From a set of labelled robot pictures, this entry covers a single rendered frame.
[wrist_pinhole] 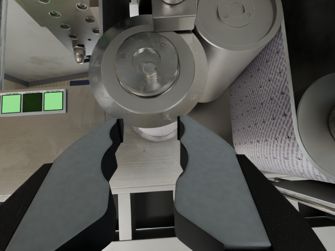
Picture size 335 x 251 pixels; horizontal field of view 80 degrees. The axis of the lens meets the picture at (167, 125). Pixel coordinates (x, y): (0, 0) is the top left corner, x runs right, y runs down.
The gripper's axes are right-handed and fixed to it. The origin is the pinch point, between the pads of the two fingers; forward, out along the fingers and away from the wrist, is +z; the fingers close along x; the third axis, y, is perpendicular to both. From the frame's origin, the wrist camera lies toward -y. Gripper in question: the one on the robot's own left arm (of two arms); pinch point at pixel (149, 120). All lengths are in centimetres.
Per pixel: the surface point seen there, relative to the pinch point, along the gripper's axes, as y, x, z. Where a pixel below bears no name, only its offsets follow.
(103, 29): -3.2, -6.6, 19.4
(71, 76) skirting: 93, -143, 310
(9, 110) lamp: 19, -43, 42
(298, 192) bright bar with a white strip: 22.2, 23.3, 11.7
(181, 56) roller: -0.3, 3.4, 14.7
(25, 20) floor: 5, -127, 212
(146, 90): 2.2, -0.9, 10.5
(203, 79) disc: 2.2, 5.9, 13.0
